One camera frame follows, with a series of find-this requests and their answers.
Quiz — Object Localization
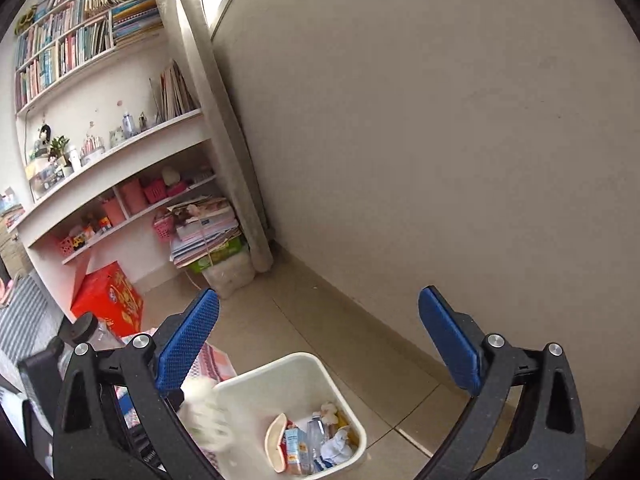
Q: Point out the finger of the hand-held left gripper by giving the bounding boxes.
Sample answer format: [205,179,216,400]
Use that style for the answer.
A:
[17,336,66,403]

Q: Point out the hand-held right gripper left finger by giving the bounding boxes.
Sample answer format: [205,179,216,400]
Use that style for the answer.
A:
[52,287,221,480]

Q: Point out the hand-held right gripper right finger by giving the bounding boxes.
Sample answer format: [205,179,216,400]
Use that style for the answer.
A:
[414,286,587,480]

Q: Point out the white paper cup green print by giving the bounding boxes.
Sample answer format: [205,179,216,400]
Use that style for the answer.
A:
[178,377,236,456]

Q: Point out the white plastic trash bin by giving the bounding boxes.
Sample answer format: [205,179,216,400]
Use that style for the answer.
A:
[207,352,368,476]

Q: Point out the torn red paper cup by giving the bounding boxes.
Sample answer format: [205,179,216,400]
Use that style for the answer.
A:
[265,412,288,473]

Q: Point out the yellow snack wrapper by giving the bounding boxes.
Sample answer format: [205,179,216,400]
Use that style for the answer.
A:
[335,412,358,448]

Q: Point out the drink carton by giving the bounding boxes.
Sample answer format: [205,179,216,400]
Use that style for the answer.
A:
[283,425,313,476]

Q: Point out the crushed clear plastic bottle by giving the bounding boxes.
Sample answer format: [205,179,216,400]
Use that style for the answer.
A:
[306,412,353,468]

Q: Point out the patterned pink tablecloth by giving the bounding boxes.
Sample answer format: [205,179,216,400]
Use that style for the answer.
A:
[112,327,238,476]

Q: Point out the striped armrest blanket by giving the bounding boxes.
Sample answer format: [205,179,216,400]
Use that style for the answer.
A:
[0,275,48,356]

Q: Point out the red cardboard box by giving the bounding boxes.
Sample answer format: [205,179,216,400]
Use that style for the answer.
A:
[70,261,144,338]

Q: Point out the green and white package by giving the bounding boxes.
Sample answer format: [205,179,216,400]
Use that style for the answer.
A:
[187,240,248,273]

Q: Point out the pile of papers and magazines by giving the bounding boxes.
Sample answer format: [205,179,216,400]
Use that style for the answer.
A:
[167,197,243,267]

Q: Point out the pink hanging basket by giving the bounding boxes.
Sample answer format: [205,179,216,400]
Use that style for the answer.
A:
[152,212,176,246]

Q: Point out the white bookshelf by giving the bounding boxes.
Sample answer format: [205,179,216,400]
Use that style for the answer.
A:
[12,0,221,321]

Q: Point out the small potted plant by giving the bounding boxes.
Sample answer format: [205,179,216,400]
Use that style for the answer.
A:
[50,135,73,177]

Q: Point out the beige curtain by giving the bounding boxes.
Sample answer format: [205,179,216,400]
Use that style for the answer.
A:
[147,0,275,273]

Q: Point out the upright thin books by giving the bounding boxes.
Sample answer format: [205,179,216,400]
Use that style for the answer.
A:
[159,60,197,121]

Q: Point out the row of shelved books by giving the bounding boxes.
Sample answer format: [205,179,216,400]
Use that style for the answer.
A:
[14,0,156,111]

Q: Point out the stack of colourful flat books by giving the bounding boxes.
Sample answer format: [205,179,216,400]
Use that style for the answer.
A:
[111,0,163,46]

